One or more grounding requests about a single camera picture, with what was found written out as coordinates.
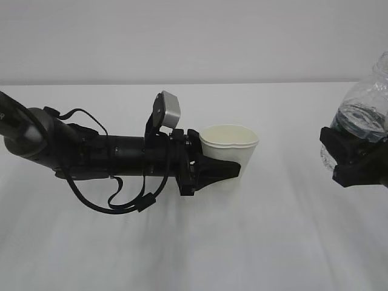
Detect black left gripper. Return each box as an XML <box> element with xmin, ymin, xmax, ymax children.
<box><xmin>143</xmin><ymin>129</ymin><xmax>241</xmax><ymax>196</ymax></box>

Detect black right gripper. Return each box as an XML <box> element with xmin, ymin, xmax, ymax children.
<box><xmin>319</xmin><ymin>127</ymin><xmax>387</xmax><ymax>188</ymax></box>

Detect white paper cup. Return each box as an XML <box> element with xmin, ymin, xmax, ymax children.
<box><xmin>199</xmin><ymin>124</ymin><xmax>259</xmax><ymax>192</ymax></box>

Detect clear plastic water bottle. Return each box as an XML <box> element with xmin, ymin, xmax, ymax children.
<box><xmin>319</xmin><ymin>50</ymin><xmax>388</xmax><ymax>173</ymax></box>

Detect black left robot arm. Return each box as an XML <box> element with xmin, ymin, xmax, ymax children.
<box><xmin>1</xmin><ymin>91</ymin><xmax>241</xmax><ymax>196</ymax></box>

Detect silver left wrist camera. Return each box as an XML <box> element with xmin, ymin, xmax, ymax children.
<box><xmin>152</xmin><ymin>90</ymin><xmax>181</xmax><ymax>129</ymax></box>

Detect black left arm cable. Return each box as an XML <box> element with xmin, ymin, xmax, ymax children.
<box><xmin>44</xmin><ymin>105</ymin><xmax>170</xmax><ymax>216</ymax></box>

